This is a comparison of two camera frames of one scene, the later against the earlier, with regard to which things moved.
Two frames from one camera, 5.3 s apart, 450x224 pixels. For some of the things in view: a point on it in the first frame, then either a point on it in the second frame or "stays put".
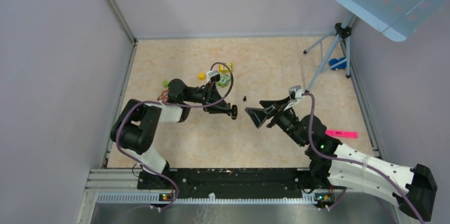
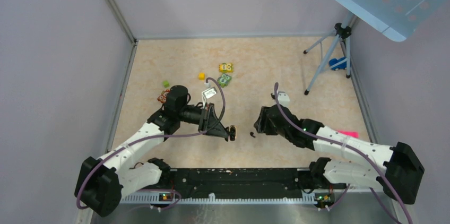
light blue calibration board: x=400 y=3 stays put
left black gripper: x=207 y=92 -> x=208 y=112
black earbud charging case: x=234 y=112 -> x=232 y=132
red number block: x=164 y=96 stays put
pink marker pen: x=341 y=134 stays put
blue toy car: x=342 y=65 stays put
